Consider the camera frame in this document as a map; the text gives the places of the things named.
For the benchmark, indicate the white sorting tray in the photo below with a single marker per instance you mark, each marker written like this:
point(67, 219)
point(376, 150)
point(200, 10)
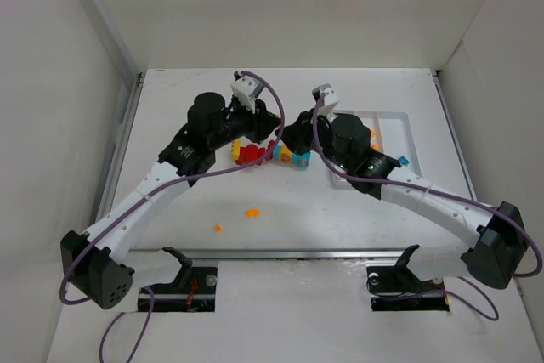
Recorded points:
point(394, 136)

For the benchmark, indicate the red rounded lego assembly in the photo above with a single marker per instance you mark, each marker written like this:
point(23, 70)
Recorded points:
point(251, 153)

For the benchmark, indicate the teal 2x2 lego brick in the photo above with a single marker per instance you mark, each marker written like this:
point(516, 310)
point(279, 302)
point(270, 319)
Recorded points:
point(404, 161)

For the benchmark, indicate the orange lego pile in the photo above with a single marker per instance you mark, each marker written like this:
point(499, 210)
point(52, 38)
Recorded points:
point(252, 213)

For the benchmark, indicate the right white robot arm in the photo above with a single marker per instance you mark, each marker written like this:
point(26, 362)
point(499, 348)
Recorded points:
point(491, 241)

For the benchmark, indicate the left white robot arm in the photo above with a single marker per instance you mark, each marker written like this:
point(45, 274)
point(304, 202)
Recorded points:
point(94, 261)

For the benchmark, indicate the yellow 2x4 lego brick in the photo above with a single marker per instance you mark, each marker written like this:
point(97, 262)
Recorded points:
point(235, 150)

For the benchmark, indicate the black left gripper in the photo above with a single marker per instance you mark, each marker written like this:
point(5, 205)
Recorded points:
point(259, 121)

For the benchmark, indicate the teal and yellow lego assembly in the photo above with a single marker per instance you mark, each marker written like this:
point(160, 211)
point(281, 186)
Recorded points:
point(283, 155)

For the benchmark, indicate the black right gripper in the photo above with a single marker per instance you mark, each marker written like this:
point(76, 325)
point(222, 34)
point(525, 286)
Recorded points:
point(306, 132)

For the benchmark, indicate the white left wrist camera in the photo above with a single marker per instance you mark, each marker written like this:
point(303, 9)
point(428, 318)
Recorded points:
point(246, 88)

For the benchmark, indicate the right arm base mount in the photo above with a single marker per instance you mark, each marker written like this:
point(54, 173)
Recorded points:
point(394, 288)

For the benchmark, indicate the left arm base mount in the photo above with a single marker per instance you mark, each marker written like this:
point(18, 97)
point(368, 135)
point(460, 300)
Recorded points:
point(170, 282)

